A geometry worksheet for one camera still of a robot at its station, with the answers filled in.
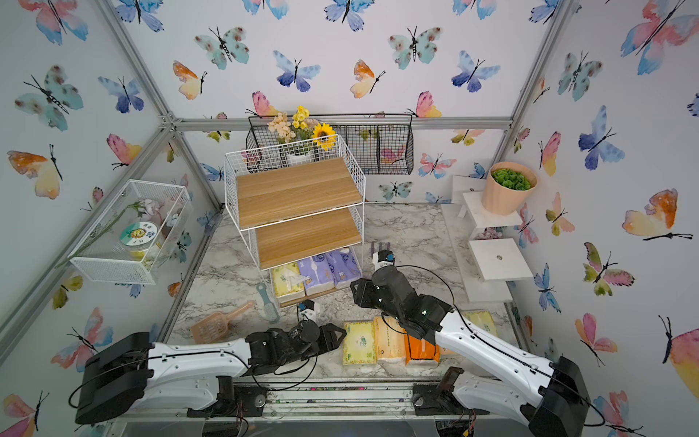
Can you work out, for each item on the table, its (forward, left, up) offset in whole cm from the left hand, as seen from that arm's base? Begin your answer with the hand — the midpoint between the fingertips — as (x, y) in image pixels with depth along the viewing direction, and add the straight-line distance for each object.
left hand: (346, 337), depth 78 cm
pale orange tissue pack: (-1, -13, -4) cm, 13 cm away
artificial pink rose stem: (+28, +55, +25) cm, 67 cm away
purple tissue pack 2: (+25, +1, -2) cm, 25 cm away
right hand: (+10, -3, +13) cm, 17 cm away
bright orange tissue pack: (-3, -21, -1) cm, 21 cm away
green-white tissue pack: (-2, -3, -3) cm, 5 cm away
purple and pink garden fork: (+37, -12, -8) cm, 40 cm away
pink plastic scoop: (+7, +43, -8) cm, 44 cm away
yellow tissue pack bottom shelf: (+19, +19, -1) cm, 27 cm away
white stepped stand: (+17, -42, +9) cm, 46 cm away
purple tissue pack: (+21, +10, 0) cm, 23 cm away
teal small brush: (+12, +26, -6) cm, 29 cm away
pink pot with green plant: (+32, -46, +27) cm, 62 cm away
